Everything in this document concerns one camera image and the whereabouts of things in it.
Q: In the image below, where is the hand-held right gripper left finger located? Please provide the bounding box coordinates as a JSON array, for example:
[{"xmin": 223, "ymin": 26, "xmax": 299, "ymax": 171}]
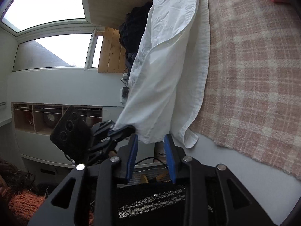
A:
[{"xmin": 28, "ymin": 134, "xmax": 139, "ymax": 226}]

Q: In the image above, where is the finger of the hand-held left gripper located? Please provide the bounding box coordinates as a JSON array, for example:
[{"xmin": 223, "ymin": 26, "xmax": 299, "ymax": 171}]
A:
[
  {"xmin": 88, "ymin": 125, "xmax": 136, "ymax": 153},
  {"xmin": 93, "ymin": 120, "xmax": 116, "ymax": 137}
]

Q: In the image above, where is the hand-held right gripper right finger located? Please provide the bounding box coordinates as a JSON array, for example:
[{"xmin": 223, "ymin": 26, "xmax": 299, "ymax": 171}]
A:
[{"xmin": 164, "ymin": 134, "xmax": 274, "ymax": 226}]

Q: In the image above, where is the white shirt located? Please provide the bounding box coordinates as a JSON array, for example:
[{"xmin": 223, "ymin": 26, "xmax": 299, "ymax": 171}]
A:
[{"xmin": 113, "ymin": 0, "xmax": 210, "ymax": 149}]

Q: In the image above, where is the white power strip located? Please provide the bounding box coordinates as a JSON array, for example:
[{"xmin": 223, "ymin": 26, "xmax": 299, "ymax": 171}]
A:
[{"xmin": 120, "ymin": 73, "xmax": 130, "ymax": 103}]

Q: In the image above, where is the black speckled garment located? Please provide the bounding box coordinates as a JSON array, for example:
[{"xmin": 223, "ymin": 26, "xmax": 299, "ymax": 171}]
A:
[{"xmin": 89, "ymin": 176, "xmax": 219, "ymax": 226}]

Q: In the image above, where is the pine slat board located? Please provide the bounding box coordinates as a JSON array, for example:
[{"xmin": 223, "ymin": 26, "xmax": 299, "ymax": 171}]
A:
[{"xmin": 97, "ymin": 27, "xmax": 127, "ymax": 73}]

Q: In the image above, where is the pink plaid blanket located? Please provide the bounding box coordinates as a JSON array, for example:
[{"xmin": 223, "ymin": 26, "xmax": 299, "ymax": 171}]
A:
[{"xmin": 188, "ymin": 0, "xmax": 301, "ymax": 182}]

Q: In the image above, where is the light wooden board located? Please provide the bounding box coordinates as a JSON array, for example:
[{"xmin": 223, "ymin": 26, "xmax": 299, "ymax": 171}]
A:
[{"xmin": 80, "ymin": 0, "xmax": 163, "ymax": 29}]

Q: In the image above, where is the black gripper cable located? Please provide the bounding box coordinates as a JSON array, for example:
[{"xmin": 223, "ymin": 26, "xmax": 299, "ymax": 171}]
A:
[{"xmin": 135, "ymin": 157, "xmax": 168, "ymax": 170}]

